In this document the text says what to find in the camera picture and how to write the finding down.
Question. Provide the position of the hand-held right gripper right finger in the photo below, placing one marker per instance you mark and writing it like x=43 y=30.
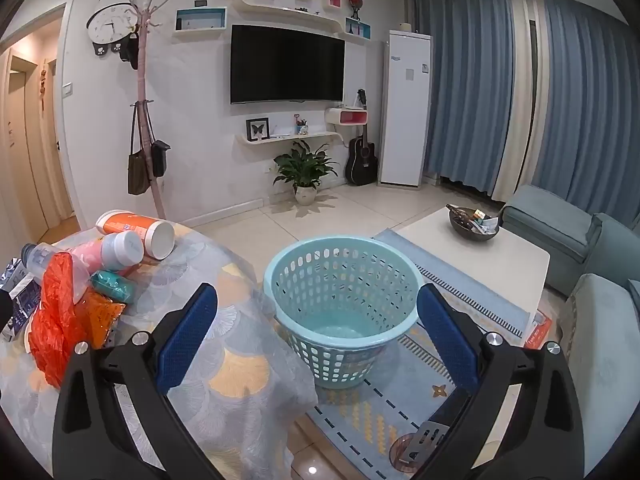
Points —
x=447 y=340

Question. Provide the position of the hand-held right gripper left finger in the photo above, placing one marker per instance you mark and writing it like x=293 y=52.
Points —
x=185 y=340

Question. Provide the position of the teal round container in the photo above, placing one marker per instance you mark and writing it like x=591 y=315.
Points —
x=112 y=285

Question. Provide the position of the light blue plastic basket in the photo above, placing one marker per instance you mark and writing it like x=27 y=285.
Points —
x=345 y=332

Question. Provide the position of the pink bottle with white cap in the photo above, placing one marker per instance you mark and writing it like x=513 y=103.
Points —
x=122 y=250

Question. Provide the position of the orange canister with white cap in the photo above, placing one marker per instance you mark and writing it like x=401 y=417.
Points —
x=130 y=223

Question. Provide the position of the red plastic bag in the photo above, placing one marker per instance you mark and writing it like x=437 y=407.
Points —
x=52 y=310

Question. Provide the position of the clear plastic bottle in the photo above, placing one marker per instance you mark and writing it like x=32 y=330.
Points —
x=40 y=257

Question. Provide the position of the patterned grey tablecloth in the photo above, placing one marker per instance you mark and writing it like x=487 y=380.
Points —
x=240 y=360

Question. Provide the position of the white coffee table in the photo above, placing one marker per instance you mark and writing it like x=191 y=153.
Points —
x=480 y=265

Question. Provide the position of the orange snack bag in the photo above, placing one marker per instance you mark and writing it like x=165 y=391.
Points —
x=97 y=315

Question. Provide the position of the dark bowl with items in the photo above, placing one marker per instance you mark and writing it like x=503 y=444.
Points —
x=470 y=232

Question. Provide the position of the teal fabric sofa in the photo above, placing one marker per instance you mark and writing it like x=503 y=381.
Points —
x=600 y=320

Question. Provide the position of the brown hanging bag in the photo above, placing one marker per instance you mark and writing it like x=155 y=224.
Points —
x=137 y=175

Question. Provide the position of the black hanging bag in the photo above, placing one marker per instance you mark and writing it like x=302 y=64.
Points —
x=160 y=157

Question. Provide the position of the black acoustic guitar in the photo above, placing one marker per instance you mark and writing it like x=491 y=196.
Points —
x=361 y=162

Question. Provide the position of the potted green plant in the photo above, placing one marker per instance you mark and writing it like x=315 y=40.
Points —
x=302 y=167

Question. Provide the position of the framed butterfly picture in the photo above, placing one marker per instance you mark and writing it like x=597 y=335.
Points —
x=257 y=129

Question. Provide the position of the white refrigerator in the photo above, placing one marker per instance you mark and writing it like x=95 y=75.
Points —
x=404 y=120

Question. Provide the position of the white floating shelf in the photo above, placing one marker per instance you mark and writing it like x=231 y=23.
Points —
x=285 y=138

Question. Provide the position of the small desk ornament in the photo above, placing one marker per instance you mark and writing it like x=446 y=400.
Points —
x=301 y=126

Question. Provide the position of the red and white shelf box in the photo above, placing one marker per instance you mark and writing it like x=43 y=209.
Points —
x=347 y=117

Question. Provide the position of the blue curtain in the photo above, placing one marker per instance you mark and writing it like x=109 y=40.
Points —
x=465 y=90
x=590 y=110

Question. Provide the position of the beige curtain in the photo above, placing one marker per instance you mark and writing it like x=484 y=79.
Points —
x=520 y=100

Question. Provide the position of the pink coat rack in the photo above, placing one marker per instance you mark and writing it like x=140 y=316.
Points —
x=144 y=80

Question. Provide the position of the red hanging ornament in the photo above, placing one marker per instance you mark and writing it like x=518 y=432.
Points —
x=44 y=85

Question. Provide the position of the dark hat on rack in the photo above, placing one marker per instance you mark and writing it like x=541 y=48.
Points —
x=131 y=50

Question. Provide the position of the round fan ornament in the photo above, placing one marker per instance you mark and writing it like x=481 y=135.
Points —
x=355 y=0

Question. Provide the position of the white door frame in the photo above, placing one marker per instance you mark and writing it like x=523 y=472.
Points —
x=67 y=125

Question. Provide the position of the white light switch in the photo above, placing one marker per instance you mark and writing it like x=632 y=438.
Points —
x=68 y=89

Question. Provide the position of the black wall television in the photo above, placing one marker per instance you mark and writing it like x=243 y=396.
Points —
x=287 y=62

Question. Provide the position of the wide blue-edged wall box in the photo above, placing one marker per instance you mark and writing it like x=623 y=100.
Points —
x=200 y=19

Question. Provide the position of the small blue-edged wall box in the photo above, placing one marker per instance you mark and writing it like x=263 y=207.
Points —
x=358 y=28

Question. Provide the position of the panda wall clock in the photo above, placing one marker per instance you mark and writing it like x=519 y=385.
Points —
x=111 y=22

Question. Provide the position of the white curved wall shelf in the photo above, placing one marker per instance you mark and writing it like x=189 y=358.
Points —
x=290 y=11

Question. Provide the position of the pink wall cube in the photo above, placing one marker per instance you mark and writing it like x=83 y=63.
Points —
x=334 y=1

